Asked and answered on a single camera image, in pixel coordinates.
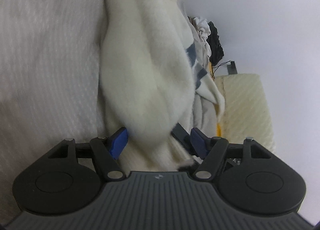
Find white crumpled garment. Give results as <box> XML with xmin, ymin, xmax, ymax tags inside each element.
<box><xmin>188</xmin><ymin>17</ymin><xmax>212</xmax><ymax>71</ymax></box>

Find cream quilted headboard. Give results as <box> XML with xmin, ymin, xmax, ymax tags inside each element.
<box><xmin>215</xmin><ymin>73</ymin><xmax>276</xmax><ymax>152</ymax></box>

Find black charger plug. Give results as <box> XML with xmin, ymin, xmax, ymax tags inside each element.
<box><xmin>227</xmin><ymin>61</ymin><xmax>238</xmax><ymax>75</ymax></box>

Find black cable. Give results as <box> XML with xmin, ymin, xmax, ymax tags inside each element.
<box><xmin>209</xmin><ymin>60</ymin><xmax>233</xmax><ymax>80</ymax></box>

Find white blue striped sweater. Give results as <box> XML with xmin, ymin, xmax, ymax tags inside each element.
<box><xmin>100</xmin><ymin>0</ymin><xmax>225</xmax><ymax>173</ymax></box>

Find black garment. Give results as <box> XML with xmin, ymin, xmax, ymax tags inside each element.
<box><xmin>207</xmin><ymin>21</ymin><xmax>224</xmax><ymax>66</ymax></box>

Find grey bed sheet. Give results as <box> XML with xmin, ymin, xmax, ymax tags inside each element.
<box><xmin>1</xmin><ymin>0</ymin><xmax>111</xmax><ymax>223</ymax></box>

